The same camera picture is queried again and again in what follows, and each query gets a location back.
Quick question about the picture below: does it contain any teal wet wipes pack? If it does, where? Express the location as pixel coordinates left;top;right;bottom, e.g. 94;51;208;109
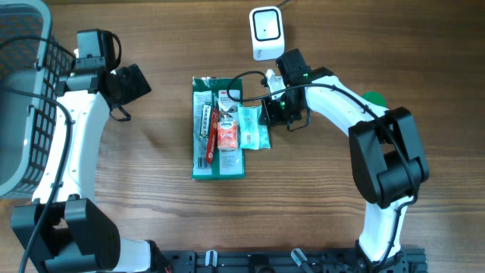
238;104;271;150

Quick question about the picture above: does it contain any green glove package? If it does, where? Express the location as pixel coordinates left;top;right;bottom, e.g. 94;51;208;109
192;77;246;180

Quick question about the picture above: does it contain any orange tissue pack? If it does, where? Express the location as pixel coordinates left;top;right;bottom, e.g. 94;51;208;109
217;121;239;150

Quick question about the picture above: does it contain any red Nescafe coffee stick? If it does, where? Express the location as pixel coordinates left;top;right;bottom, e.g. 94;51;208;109
205;108;220;165

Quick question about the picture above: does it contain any green white candy bar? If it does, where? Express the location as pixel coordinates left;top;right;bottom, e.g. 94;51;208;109
199;102;212;140

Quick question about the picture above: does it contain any green lidded small jar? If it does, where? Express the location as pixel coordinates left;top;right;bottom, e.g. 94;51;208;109
361;92;386;108

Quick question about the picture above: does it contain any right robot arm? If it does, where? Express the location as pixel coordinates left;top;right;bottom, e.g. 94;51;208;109
259;49;429;272

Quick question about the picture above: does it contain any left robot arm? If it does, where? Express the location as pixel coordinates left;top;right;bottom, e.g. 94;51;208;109
11;29;173;272

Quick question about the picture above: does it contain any white barcode scanner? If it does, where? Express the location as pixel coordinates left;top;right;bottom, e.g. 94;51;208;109
249;6;285;61

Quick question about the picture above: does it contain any grey plastic mesh basket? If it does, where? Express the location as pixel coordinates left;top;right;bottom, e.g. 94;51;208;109
1;0;74;199

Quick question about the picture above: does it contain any black left camera cable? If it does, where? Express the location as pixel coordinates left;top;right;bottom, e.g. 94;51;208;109
0;34;77;273

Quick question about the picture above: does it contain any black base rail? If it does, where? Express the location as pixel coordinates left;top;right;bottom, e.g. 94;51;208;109
151;248;428;273

